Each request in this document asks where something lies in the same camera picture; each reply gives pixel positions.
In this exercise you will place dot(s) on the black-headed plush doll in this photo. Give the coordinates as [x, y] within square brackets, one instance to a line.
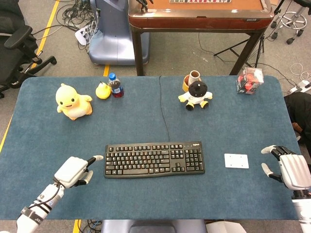
[195, 96]

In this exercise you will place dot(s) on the chrome stool base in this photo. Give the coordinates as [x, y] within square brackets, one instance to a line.
[290, 21]

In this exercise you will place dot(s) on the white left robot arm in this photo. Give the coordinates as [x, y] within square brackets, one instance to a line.
[39, 206]

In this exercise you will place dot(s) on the brown mahjong table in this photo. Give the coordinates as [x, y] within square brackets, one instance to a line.
[199, 19]

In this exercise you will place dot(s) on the large yellow duck plush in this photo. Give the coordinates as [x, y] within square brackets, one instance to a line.
[72, 102]

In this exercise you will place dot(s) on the cola bottle with blue cap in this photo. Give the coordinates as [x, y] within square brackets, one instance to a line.
[116, 86]

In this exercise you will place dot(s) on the brown cup with tube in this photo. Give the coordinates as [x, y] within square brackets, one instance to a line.
[190, 78]

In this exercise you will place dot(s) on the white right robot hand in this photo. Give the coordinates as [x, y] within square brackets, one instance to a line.
[292, 171]

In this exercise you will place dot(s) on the small yellow rubber duck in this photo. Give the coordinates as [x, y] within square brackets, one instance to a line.
[103, 91]

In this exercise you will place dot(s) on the grey robot torso base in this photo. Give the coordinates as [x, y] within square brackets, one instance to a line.
[151, 227]

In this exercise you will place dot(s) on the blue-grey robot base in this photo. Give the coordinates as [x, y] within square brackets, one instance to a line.
[114, 34]

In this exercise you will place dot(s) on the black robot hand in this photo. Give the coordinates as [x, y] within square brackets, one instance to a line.
[143, 4]

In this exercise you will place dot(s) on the blue table mat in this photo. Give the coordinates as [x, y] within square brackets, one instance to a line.
[73, 136]

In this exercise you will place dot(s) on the black Logitech keyboard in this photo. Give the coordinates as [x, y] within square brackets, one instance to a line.
[154, 159]

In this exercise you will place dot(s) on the clear box with red items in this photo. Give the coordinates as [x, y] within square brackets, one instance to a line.
[249, 81]

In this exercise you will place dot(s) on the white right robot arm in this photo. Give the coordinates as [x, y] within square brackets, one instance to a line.
[302, 208]

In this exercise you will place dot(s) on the white rectangular card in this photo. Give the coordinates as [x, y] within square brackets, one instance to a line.
[236, 161]

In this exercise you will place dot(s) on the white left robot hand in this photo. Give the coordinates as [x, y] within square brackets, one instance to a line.
[70, 172]

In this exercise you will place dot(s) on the white power strip with plugs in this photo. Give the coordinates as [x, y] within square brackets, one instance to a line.
[83, 34]

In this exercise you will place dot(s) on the black office chair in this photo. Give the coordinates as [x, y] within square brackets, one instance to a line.
[17, 43]

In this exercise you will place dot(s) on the black bag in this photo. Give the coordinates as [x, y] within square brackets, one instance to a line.
[298, 109]

